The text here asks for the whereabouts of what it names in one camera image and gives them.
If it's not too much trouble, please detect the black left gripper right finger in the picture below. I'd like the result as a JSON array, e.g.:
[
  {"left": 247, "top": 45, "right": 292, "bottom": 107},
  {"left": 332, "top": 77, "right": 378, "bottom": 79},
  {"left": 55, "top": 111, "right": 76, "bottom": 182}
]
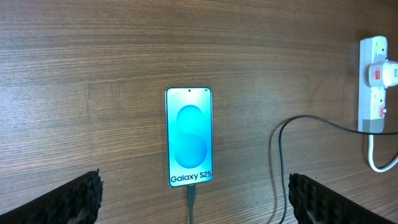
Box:
[{"left": 289, "top": 173, "right": 394, "bottom": 224}]

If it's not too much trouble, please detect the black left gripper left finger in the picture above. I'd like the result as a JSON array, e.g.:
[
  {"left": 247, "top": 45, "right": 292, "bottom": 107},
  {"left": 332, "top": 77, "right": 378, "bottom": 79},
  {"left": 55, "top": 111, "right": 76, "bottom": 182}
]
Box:
[{"left": 1, "top": 170, "right": 103, "bottom": 224}]

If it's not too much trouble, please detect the thin black charger cable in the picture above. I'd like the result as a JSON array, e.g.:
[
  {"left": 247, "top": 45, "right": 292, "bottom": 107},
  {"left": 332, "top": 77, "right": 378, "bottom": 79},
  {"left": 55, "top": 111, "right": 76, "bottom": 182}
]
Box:
[{"left": 186, "top": 114, "right": 398, "bottom": 224}]

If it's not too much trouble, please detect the blue Galaxy smartphone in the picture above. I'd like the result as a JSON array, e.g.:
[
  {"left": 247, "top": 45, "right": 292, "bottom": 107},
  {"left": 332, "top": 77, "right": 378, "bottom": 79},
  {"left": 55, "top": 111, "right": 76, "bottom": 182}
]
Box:
[{"left": 165, "top": 86, "right": 213, "bottom": 187}]

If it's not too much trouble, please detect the white charger plug adapter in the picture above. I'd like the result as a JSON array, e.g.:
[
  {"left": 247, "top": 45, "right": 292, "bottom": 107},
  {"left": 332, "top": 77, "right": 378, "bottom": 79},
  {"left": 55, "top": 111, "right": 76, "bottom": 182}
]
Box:
[{"left": 368, "top": 60, "right": 398, "bottom": 88}]

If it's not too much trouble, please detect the white power strip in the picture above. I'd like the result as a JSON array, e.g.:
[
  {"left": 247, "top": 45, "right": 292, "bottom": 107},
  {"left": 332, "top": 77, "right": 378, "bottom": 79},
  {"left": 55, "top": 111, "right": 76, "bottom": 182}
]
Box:
[{"left": 358, "top": 35, "right": 387, "bottom": 133}]

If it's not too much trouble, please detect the white power strip cord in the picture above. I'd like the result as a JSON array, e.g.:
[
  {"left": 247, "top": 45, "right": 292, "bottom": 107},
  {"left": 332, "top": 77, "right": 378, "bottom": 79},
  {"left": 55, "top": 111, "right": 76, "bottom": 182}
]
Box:
[{"left": 367, "top": 133, "right": 398, "bottom": 173}]

